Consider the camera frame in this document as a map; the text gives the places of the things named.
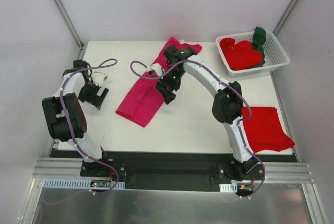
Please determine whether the aluminium front frame rail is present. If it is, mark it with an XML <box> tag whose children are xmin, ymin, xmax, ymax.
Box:
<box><xmin>33</xmin><ymin>158</ymin><xmax>315</xmax><ymax>184</ymax></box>

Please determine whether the white right cable duct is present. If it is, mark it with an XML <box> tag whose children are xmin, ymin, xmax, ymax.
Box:
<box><xmin>219</xmin><ymin>183</ymin><xmax>237</xmax><ymax>193</ymax></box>

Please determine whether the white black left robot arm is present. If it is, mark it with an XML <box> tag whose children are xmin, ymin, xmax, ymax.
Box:
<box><xmin>42</xmin><ymin>60</ymin><xmax>111</xmax><ymax>176</ymax></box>

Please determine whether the white left cable duct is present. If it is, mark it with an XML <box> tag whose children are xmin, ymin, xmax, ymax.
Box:
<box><xmin>43</xmin><ymin>179</ymin><xmax>125</xmax><ymax>190</ymax></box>

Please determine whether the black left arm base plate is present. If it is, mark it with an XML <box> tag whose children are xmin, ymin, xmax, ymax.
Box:
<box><xmin>80</xmin><ymin>159</ymin><xmax>126</xmax><ymax>180</ymax></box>

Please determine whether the red t shirt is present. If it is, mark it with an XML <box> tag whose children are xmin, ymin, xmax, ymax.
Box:
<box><xmin>243</xmin><ymin>107</ymin><xmax>295</xmax><ymax>153</ymax></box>
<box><xmin>219</xmin><ymin>38</ymin><xmax>264</xmax><ymax>71</ymax></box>

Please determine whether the aluminium frame rail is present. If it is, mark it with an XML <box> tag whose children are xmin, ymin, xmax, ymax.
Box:
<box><xmin>273</xmin><ymin>0</ymin><xmax>300</xmax><ymax>36</ymax></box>
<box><xmin>33</xmin><ymin>158</ymin><xmax>315</xmax><ymax>184</ymax></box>
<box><xmin>39</xmin><ymin>0</ymin><xmax>87</xmax><ymax>157</ymax></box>

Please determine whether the magenta t shirt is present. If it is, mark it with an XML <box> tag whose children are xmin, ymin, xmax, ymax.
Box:
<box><xmin>115</xmin><ymin>37</ymin><xmax>202</xmax><ymax>127</ymax></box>

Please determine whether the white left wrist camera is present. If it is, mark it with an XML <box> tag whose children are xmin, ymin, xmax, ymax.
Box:
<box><xmin>92</xmin><ymin>72</ymin><xmax>108</xmax><ymax>86</ymax></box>

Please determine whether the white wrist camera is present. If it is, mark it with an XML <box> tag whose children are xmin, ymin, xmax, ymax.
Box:
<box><xmin>92</xmin><ymin>72</ymin><xmax>108</xmax><ymax>86</ymax></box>
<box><xmin>145</xmin><ymin>63</ymin><xmax>163</xmax><ymax>76</ymax></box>

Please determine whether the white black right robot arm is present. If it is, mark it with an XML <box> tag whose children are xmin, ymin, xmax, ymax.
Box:
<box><xmin>156</xmin><ymin>46</ymin><xmax>258</xmax><ymax>181</ymax></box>

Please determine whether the black centre base bar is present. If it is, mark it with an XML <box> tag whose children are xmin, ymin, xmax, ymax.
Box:
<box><xmin>49</xmin><ymin>150</ymin><xmax>300</xmax><ymax>192</ymax></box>

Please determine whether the green t shirt in basket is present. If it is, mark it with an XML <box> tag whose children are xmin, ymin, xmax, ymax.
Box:
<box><xmin>252</xmin><ymin>27</ymin><xmax>266</xmax><ymax>67</ymax></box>

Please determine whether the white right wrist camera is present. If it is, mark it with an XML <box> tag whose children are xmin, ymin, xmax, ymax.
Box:
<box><xmin>145</xmin><ymin>63</ymin><xmax>163</xmax><ymax>76</ymax></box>

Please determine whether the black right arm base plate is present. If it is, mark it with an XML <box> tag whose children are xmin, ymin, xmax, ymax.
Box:
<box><xmin>218</xmin><ymin>158</ymin><xmax>264</xmax><ymax>182</ymax></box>

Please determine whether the red t shirt in basket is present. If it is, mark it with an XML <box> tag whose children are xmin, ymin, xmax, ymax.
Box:
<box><xmin>219</xmin><ymin>38</ymin><xmax>264</xmax><ymax>71</ymax></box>

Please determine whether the white cable duct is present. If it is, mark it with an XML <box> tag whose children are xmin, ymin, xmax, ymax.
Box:
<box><xmin>219</xmin><ymin>183</ymin><xmax>237</xmax><ymax>193</ymax></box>
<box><xmin>43</xmin><ymin>179</ymin><xmax>125</xmax><ymax>190</ymax></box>

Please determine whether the aluminium left frame rail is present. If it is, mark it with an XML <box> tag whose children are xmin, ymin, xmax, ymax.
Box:
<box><xmin>39</xmin><ymin>0</ymin><xmax>87</xmax><ymax>157</ymax></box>

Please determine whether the white plastic laundry basket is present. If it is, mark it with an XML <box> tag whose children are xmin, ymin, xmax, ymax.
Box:
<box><xmin>216</xmin><ymin>30</ymin><xmax>290</xmax><ymax>78</ymax></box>

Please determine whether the aluminium right frame rail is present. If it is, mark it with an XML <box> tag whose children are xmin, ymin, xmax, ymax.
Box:
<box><xmin>273</xmin><ymin>0</ymin><xmax>300</xmax><ymax>36</ymax></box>

